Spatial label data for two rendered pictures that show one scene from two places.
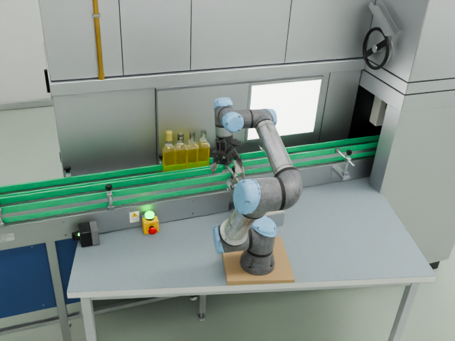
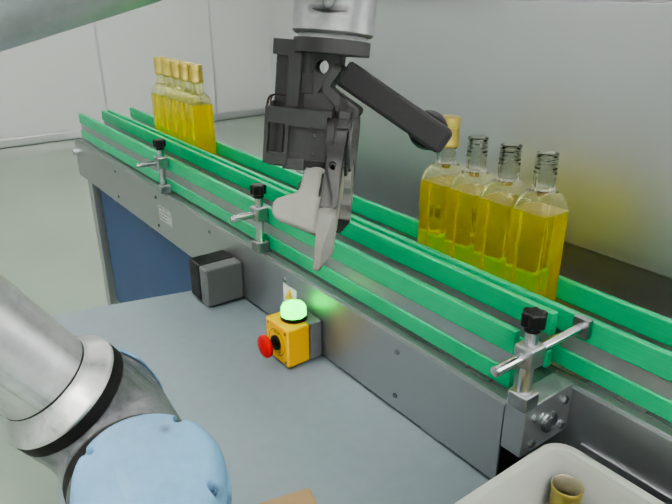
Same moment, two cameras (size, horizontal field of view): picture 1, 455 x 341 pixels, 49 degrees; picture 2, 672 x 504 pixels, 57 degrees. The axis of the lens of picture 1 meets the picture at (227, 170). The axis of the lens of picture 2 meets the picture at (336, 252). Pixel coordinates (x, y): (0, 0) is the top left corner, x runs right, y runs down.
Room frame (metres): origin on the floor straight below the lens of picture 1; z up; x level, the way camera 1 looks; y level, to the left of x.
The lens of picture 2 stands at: (1.69, -0.56, 1.34)
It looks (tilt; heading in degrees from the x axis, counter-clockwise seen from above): 23 degrees down; 75
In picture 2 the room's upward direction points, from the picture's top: straight up
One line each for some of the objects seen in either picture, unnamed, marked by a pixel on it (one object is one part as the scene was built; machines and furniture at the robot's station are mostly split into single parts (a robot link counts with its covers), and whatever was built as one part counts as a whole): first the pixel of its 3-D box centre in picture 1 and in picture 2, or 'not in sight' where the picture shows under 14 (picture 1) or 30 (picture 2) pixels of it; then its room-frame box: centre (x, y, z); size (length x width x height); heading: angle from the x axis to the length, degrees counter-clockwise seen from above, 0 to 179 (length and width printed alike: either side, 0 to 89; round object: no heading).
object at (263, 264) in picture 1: (258, 254); not in sight; (1.65, -0.15, 0.82); 0.15 x 0.15 x 0.10
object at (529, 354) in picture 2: (232, 175); (541, 353); (2.08, -0.03, 0.95); 0.17 x 0.03 x 0.12; 22
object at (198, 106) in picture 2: not in sight; (200, 120); (1.78, 1.09, 1.02); 0.06 x 0.06 x 0.28; 22
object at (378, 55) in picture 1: (378, 48); not in sight; (2.52, -0.73, 1.49); 0.21 x 0.05 x 0.21; 22
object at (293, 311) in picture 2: (149, 214); (293, 309); (1.87, 0.35, 0.84); 0.04 x 0.04 x 0.03
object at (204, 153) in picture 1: (202, 158); (533, 262); (2.16, 0.13, 0.99); 0.06 x 0.06 x 0.21; 22
